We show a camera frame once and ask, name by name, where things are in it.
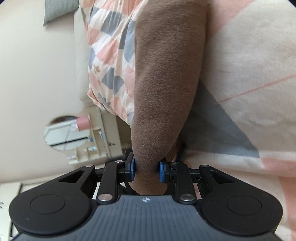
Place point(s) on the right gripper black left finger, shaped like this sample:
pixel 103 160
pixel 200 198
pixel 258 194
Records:
pixel 116 171

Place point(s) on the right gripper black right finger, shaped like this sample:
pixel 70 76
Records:
pixel 180 180

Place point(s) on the brown garment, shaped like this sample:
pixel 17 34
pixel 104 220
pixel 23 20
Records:
pixel 169 45

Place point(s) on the cream dressing table shelf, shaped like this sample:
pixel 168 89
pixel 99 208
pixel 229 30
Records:
pixel 103 143

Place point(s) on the pink grey checkered bedspread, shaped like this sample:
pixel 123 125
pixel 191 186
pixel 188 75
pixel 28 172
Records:
pixel 242 119

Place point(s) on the grey pillow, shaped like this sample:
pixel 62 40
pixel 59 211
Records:
pixel 57 8

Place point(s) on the round wall mirror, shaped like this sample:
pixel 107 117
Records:
pixel 67 133

